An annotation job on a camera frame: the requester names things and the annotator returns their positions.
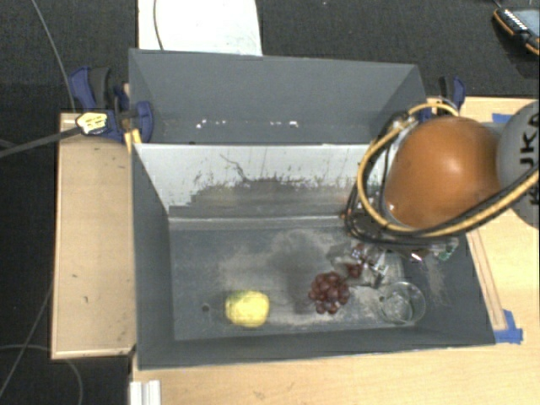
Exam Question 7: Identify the clear glass cup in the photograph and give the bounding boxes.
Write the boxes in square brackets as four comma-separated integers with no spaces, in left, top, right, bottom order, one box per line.
[377,280,427,326]

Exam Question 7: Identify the grey metal bin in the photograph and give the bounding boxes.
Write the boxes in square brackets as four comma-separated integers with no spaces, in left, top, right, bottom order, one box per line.
[127,47,497,370]

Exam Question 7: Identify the red grape bunch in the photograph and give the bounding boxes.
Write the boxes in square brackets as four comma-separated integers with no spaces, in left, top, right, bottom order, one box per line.
[307,262,365,316]

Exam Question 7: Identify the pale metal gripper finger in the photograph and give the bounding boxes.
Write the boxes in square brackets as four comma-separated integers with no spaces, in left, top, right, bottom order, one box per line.
[331,244,366,266]
[370,254,392,289]

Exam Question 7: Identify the yellow lemon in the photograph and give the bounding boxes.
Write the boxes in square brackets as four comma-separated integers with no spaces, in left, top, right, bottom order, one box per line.
[224,289,271,328]

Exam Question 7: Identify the pale wood board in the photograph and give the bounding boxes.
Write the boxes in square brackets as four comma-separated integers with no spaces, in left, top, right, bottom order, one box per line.
[50,111,138,360]

